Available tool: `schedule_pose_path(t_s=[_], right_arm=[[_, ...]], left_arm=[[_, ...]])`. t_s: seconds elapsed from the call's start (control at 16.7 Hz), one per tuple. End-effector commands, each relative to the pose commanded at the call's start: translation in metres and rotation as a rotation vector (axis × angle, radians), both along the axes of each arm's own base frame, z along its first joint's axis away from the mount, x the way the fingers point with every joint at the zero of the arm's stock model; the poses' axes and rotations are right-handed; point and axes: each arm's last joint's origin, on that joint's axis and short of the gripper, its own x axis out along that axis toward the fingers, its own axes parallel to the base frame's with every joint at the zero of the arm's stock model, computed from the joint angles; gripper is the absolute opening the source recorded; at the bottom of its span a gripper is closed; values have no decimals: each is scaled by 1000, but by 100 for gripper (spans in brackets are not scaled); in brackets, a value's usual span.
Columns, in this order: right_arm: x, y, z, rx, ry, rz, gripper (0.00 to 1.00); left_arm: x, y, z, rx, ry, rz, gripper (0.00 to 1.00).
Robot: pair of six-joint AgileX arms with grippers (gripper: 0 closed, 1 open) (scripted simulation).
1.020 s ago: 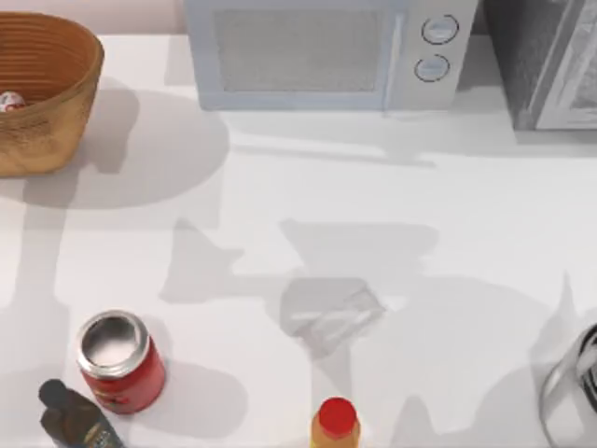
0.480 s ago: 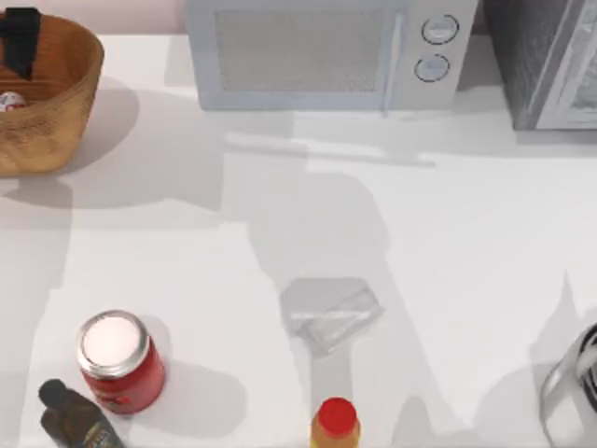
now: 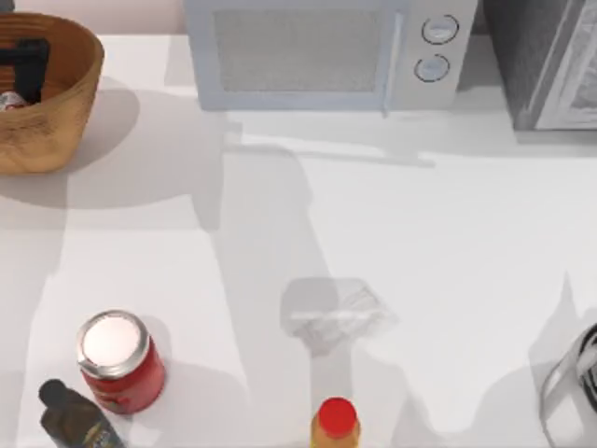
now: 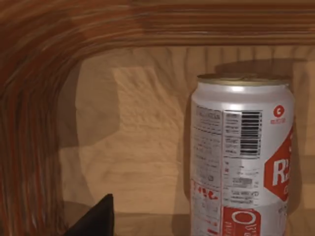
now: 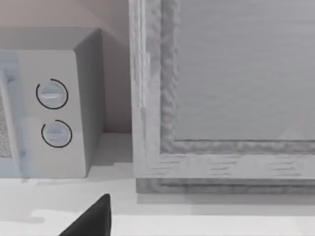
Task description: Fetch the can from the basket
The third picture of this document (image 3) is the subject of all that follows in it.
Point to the pale microwave oven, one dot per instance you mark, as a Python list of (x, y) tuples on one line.
[(438, 88)]

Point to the microwave knob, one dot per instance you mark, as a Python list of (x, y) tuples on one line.
[(432, 68), (440, 29)]

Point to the microwave door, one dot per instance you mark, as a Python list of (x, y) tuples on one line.
[(294, 51)]

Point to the dark brown bottle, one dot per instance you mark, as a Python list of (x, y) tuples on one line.
[(74, 417)]

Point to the yellow bottle with red cap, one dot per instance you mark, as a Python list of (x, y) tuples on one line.
[(337, 422)]

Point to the wooden basket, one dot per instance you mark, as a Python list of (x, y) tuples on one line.
[(56, 126)]

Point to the red can with silver lid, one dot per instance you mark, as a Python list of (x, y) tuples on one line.
[(128, 373)]

